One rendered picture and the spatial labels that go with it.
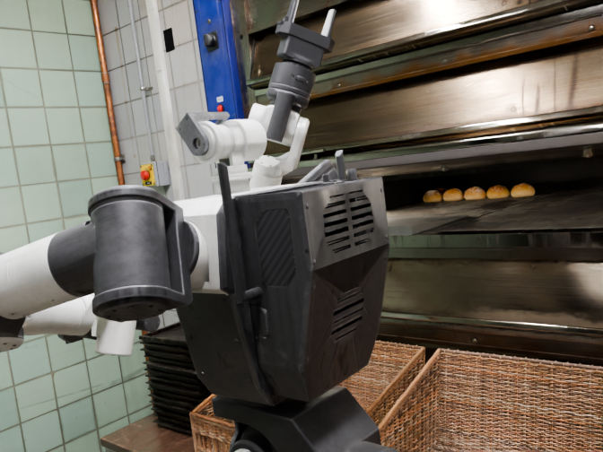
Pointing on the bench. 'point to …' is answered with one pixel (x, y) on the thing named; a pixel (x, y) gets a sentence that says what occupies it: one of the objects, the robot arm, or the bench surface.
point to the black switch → (211, 40)
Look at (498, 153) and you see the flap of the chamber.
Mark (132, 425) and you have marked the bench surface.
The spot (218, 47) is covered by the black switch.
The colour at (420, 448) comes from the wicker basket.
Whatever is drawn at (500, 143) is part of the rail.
